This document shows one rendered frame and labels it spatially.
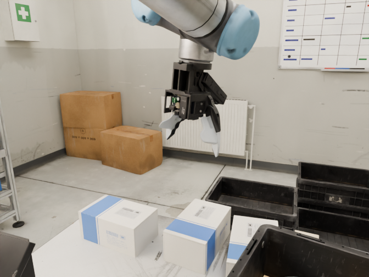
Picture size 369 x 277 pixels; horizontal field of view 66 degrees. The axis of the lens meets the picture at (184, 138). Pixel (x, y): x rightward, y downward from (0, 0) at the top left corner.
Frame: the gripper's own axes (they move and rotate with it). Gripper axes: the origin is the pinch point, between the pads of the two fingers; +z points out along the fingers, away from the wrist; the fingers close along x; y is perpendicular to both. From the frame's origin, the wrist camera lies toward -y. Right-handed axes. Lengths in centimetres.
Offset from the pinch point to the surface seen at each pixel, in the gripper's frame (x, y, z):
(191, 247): 5.1, 2.5, 24.2
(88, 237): -25.3, 12.1, 33.3
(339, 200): 22, -105, 45
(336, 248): 34.8, 5.5, 5.6
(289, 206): 3, -86, 49
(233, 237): 12.1, -4.9, 21.3
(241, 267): 25.2, 19.1, 7.0
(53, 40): -307, -122, -17
